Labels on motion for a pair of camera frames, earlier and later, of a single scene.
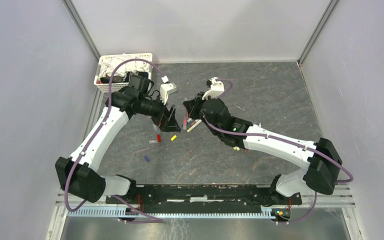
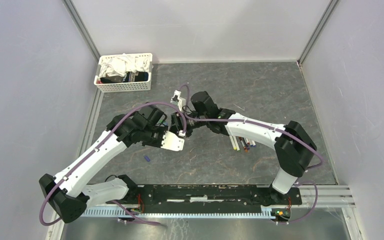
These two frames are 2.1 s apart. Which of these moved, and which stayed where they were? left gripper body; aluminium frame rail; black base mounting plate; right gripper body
Moved: left gripper body; right gripper body
Stayed: aluminium frame rail; black base mounting plate
